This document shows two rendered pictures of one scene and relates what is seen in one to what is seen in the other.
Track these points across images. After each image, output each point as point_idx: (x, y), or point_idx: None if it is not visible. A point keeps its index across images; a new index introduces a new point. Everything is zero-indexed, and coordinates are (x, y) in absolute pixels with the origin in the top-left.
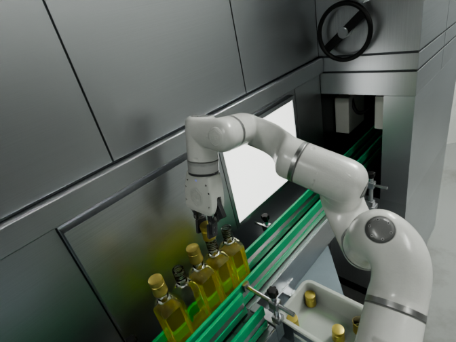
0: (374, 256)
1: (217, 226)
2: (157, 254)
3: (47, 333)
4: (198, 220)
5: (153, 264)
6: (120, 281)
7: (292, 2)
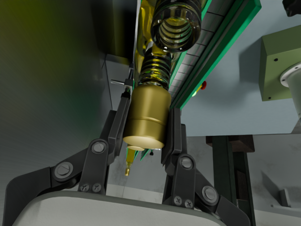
0: None
1: (181, 131)
2: (70, 96)
3: (89, 137)
4: (117, 155)
5: (78, 93)
6: (85, 124)
7: None
